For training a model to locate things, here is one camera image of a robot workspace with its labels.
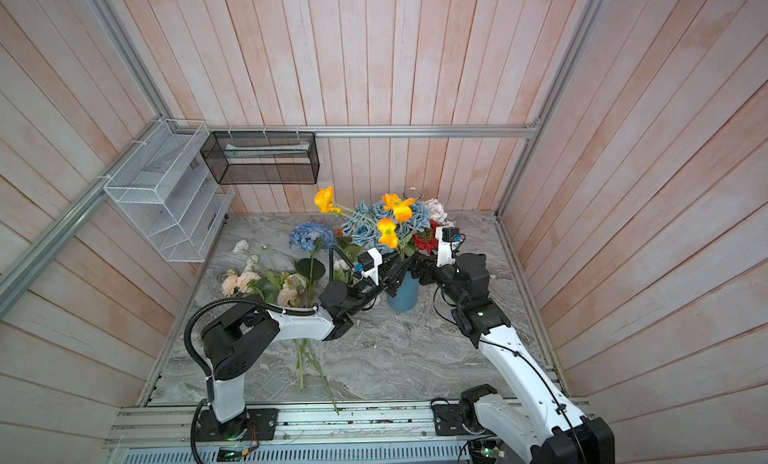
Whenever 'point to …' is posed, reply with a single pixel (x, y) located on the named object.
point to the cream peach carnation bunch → (292, 293)
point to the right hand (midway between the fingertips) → (417, 248)
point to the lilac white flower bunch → (437, 213)
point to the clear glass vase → (412, 193)
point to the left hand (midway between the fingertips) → (411, 259)
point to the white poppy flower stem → (252, 259)
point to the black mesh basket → (263, 158)
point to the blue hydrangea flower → (312, 236)
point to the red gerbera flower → (426, 239)
